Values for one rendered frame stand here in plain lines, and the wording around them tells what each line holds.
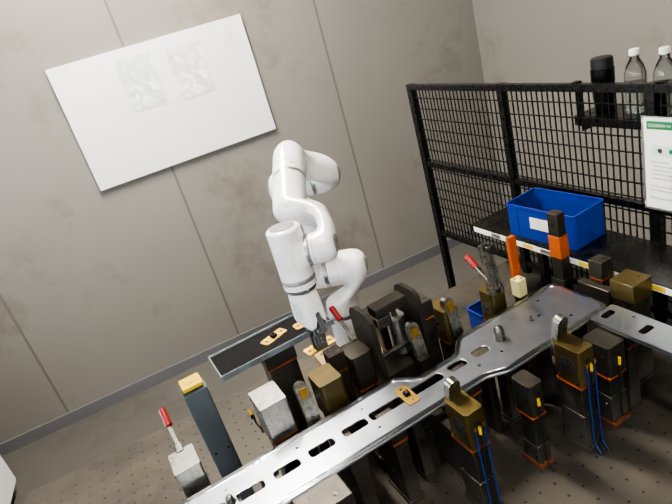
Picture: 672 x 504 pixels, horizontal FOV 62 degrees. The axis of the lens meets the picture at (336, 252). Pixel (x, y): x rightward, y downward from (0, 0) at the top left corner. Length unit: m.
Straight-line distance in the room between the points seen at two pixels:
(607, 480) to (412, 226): 2.96
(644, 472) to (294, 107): 2.91
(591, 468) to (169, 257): 2.83
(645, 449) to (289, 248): 1.13
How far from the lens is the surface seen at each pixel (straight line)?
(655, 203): 2.08
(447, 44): 4.36
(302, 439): 1.59
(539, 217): 2.15
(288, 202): 1.41
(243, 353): 1.71
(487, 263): 1.83
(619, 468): 1.80
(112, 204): 3.71
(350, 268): 1.92
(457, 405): 1.48
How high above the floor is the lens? 2.02
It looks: 23 degrees down
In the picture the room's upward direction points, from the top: 17 degrees counter-clockwise
